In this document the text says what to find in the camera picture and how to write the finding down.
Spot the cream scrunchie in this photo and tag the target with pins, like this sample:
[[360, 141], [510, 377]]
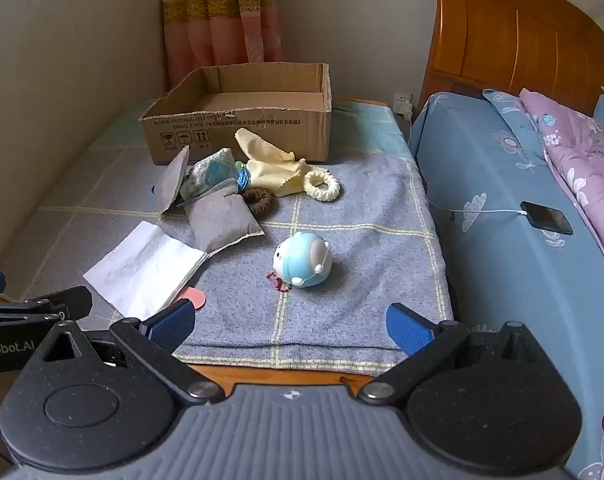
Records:
[[312, 189]]

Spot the blue packet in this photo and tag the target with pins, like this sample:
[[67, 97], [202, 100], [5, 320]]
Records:
[[243, 179]]

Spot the pink patterned curtain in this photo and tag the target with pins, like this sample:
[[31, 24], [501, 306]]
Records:
[[217, 20]]

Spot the blue and white round toy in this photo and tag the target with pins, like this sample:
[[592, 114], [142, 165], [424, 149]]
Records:
[[304, 260]]

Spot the pink nail file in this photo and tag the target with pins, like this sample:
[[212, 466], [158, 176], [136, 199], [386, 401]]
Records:
[[192, 295]]

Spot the cardboard box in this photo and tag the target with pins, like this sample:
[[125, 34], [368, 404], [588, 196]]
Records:
[[242, 125]]

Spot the pale yellow cloth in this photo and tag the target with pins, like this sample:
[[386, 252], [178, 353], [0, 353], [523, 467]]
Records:
[[272, 172]]

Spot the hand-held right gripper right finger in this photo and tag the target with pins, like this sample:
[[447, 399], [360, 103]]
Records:
[[406, 331]]

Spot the white cloth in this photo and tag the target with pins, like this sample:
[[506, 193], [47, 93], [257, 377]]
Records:
[[142, 270]]

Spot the black smartphone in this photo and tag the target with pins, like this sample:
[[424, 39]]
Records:
[[546, 217]]

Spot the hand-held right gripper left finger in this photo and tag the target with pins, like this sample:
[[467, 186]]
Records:
[[169, 324]]

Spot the bed with blue floral sheet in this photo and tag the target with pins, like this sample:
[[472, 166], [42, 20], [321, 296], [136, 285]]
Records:
[[491, 285]]

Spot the wooden headboard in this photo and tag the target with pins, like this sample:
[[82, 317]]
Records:
[[511, 35]]

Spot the white wall socket with charger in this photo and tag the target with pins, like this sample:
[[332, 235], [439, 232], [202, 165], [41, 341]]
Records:
[[402, 102]]

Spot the brown scrunchie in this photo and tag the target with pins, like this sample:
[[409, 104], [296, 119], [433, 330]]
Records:
[[266, 202]]

